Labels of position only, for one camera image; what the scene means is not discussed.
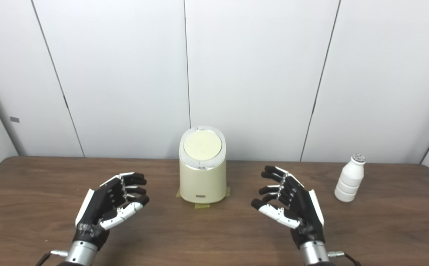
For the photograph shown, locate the small white plastic bottle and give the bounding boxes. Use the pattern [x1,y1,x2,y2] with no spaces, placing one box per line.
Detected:
[334,154,366,202]

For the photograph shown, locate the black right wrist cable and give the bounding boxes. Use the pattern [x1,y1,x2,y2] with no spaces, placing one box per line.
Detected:
[327,251,362,266]

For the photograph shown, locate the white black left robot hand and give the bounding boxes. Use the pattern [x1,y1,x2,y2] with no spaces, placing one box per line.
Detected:
[73,172,150,250]

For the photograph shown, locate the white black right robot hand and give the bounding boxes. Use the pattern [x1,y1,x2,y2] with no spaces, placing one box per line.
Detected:
[251,165,326,249]

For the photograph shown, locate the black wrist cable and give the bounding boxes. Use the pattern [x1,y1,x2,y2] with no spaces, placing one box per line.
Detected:
[34,250,69,266]
[327,251,362,266]

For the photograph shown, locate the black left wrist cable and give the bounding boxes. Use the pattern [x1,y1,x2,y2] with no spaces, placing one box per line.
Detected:
[34,250,69,266]

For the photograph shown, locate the cream-colored lidded bin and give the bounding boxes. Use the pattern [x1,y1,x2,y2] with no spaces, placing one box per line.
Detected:
[179,126,227,204]

